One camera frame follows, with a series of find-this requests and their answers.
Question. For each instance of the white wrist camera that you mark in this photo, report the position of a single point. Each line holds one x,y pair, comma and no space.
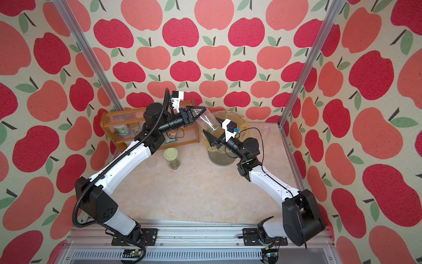
230,128
176,98

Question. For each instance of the green label cup on shelf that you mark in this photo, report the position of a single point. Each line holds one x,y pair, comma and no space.
121,129

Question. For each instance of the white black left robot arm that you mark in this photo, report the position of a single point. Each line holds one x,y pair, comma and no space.
94,204

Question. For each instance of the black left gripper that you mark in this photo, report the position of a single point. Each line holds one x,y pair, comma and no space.
186,116

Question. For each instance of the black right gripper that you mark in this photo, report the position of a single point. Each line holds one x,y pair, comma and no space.
221,139

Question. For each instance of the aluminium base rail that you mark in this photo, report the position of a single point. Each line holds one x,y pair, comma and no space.
175,242

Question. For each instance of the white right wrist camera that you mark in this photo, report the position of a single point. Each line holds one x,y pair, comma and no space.
230,128

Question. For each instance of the wooden spice rack shelf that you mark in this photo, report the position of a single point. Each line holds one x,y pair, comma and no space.
135,120

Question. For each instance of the second jar behind left arm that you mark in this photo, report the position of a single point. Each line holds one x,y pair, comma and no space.
172,157

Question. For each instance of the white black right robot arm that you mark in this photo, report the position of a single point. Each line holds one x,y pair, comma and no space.
301,219

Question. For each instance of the aluminium frame post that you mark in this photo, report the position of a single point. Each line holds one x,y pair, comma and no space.
316,50
79,36

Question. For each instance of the yellow plastic bin liner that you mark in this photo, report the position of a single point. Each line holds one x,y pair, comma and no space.
241,122

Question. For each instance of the right aluminium frame post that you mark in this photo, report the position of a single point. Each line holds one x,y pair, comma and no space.
316,50

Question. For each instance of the left aluminium frame post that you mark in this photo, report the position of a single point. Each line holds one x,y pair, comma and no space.
79,36

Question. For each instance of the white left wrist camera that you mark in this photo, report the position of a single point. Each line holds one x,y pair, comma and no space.
176,98

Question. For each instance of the clear plastic jar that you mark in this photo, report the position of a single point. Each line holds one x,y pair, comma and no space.
265,130

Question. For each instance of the clear jar with mung beans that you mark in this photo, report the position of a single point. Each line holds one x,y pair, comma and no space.
211,125

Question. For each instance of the packet on lower shelf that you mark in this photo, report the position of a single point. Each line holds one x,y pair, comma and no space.
170,138

